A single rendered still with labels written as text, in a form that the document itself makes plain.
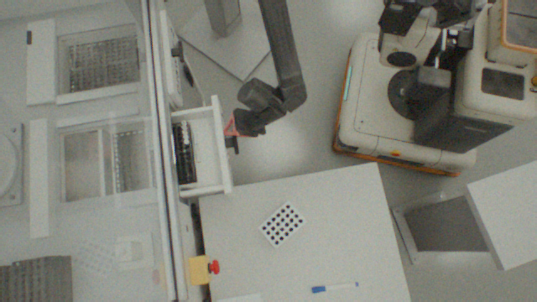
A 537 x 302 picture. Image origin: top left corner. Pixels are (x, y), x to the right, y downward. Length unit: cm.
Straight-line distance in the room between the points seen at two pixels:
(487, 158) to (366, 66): 86
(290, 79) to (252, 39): 135
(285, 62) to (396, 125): 104
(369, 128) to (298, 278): 88
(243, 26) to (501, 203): 161
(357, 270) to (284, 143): 100
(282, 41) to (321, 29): 148
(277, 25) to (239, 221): 61
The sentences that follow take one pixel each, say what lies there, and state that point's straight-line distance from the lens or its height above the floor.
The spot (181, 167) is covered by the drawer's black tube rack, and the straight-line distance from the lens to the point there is 106.
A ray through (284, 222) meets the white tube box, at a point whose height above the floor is 80.
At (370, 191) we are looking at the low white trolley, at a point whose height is 76.
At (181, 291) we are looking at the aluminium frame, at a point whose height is 99.
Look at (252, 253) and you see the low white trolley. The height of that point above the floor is 76.
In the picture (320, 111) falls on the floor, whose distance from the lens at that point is 206.
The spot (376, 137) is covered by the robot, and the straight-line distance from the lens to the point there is 176.
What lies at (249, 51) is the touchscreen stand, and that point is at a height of 3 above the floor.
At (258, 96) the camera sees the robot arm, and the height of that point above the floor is 109.
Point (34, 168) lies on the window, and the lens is 47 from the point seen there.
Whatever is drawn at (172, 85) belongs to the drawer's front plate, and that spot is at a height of 93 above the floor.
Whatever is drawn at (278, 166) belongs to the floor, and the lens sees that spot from 195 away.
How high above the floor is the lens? 190
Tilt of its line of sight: 75 degrees down
